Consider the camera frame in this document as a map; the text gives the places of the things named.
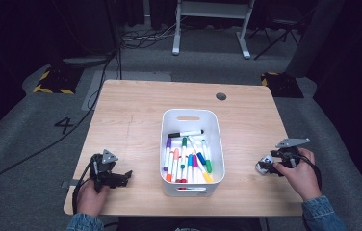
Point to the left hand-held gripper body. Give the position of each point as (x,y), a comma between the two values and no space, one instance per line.
(107,157)

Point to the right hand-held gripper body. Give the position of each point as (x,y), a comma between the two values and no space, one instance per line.
(289,142)

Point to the orange marker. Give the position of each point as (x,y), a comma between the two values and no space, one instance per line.
(169,176)

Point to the purple marker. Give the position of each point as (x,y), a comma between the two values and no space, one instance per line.
(168,144)

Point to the red marker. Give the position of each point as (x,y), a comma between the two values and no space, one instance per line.
(179,179)
(184,179)

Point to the pink marker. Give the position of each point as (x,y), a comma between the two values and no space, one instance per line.
(176,155)

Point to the black marker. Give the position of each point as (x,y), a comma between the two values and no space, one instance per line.
(175,134)

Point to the sky blue marker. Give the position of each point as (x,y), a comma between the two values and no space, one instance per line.
(189,159)

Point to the dark green marker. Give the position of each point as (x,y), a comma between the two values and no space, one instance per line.
(184,142)

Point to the light green marker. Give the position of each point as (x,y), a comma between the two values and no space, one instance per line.
(208,166)

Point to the yellow marker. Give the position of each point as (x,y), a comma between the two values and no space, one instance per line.
(207,177)

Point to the magenta marker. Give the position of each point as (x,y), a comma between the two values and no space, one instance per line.
(195,159)

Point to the white plastic storage bin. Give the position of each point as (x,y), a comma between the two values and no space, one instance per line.
(188,123)

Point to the person's right hand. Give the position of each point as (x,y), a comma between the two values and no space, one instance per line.
(304,179)

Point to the person's left hand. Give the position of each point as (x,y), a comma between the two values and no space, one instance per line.
(89,200)

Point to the grey table edge clip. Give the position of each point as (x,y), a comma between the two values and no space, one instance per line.
(68,183)

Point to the person's dark clothing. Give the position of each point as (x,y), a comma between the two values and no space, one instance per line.
(153,224)

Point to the black yellow striped base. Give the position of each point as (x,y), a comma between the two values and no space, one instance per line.
(58,80)
(281,85)

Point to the black stand pole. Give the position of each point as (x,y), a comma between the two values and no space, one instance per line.
(119,67)

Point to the grey flat stand base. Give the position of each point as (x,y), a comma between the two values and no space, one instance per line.
(84,61)

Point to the grey column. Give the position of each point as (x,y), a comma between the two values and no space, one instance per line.
(314,38)

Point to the white metal desk frame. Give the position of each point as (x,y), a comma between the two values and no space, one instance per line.
(212,9)

